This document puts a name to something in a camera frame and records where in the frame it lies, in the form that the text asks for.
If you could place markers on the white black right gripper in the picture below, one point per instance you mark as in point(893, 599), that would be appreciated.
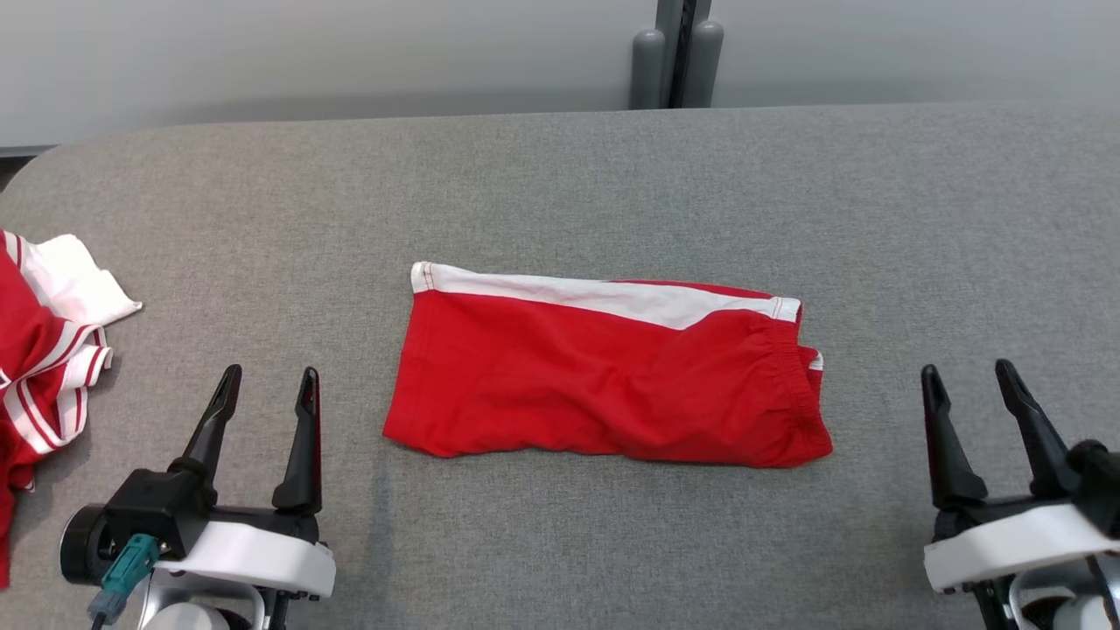
point(1006, 542)

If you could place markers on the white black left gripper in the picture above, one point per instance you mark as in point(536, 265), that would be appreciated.
point(254, 556)

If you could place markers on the red white basketball jersey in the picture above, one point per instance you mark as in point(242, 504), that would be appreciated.
point(35, 350)

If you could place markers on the red shorts with white trim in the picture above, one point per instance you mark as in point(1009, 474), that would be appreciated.
point(595, 385)

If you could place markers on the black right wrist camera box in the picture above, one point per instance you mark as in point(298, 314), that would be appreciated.
point(1102, 486)

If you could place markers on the grey partition post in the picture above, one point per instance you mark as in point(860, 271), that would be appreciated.
point(675, 52)

